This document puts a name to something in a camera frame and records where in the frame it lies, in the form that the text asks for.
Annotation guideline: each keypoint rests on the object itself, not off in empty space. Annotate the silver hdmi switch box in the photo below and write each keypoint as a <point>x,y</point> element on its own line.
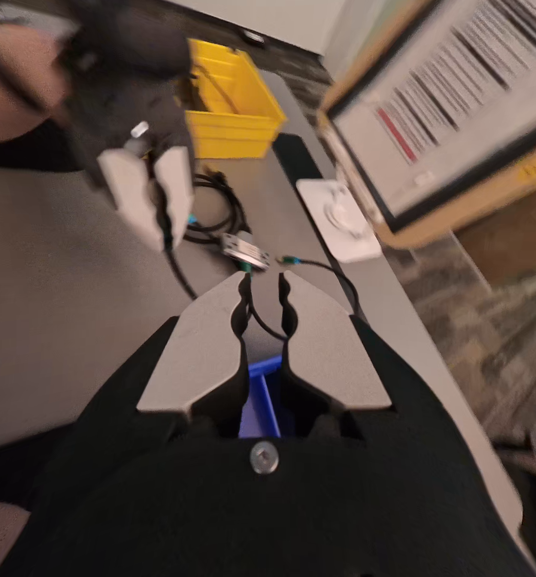
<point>245,250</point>

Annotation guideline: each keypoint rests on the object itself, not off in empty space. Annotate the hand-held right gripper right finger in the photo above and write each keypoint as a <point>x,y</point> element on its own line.
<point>335,356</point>

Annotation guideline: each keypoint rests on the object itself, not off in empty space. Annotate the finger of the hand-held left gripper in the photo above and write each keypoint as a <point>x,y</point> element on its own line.
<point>132,194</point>
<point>177,189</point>

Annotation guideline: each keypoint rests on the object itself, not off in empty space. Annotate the blue plastic bin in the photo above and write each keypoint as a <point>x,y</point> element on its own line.
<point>259,405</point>

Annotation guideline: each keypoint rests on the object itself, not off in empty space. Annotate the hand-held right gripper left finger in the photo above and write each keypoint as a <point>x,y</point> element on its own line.
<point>200,351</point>

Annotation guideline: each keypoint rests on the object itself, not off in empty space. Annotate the white plastic plate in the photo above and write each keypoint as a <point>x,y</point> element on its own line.
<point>317,198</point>

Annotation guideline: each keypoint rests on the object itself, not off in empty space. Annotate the yellow plastic bin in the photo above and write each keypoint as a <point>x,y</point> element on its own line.
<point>232,130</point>

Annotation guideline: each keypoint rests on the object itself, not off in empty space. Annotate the black flat mat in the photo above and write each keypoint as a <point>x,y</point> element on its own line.
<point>295,155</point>

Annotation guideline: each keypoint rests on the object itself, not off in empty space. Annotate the person's left hand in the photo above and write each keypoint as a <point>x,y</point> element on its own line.
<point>15,85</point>

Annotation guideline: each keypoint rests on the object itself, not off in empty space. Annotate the label-covered wooden board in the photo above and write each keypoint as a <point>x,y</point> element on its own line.
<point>452,112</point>

